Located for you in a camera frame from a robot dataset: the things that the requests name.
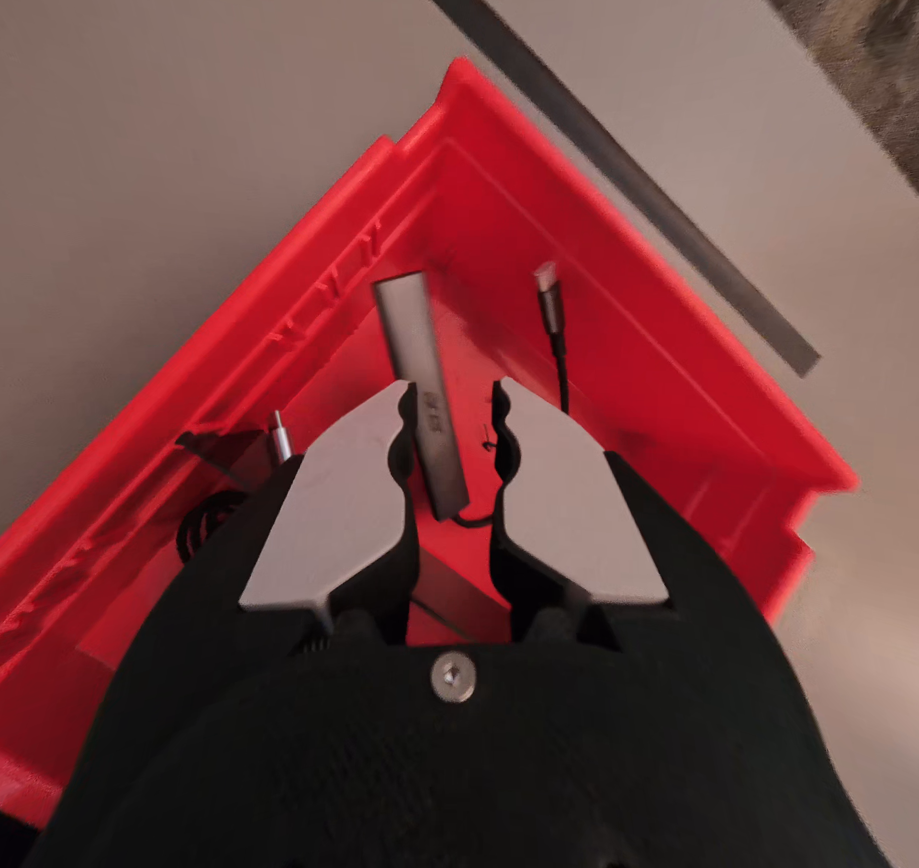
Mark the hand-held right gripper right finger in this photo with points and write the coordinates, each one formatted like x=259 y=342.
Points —
x=581 y=516

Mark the red plastic bin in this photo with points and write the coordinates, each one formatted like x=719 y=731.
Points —
x=646 y=394

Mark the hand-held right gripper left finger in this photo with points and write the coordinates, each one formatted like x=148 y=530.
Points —
x=337 y=516

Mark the dark grey usb hub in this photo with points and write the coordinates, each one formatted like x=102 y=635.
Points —
x=416 y=351

